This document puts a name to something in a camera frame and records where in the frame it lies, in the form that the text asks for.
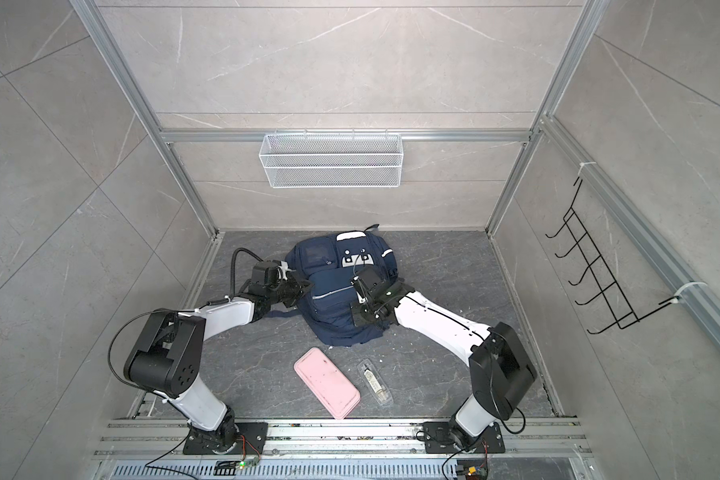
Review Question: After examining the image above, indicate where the aluminium front rail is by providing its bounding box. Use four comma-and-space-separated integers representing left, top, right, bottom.
93, 418, 593, 460

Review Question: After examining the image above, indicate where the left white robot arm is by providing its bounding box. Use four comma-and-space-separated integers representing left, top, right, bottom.
123, 261, 312, 432

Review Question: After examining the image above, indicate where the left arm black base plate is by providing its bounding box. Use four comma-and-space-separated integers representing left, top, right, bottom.
182, 422, 269, 455

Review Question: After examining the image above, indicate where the black wire hook rack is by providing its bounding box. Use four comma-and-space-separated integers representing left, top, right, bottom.
544, 177, 683, 336

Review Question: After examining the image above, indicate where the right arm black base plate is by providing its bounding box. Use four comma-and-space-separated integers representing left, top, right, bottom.
414, 421, 506, 454

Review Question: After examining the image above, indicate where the navy blue student backpack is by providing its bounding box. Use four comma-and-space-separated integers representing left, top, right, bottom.
285, 224, 398, 347

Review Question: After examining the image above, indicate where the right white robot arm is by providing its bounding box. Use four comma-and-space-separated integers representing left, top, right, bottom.
351, 267, 538, 448

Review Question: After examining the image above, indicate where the white wire mesh basket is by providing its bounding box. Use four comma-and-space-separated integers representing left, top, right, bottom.
259, 133, 404, 189

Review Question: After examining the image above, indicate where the pink pencil case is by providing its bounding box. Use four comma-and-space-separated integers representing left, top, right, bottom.
293, 347, 361, 420

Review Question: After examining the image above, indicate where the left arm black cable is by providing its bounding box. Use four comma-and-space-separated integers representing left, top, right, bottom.
230, 247, 265, 298

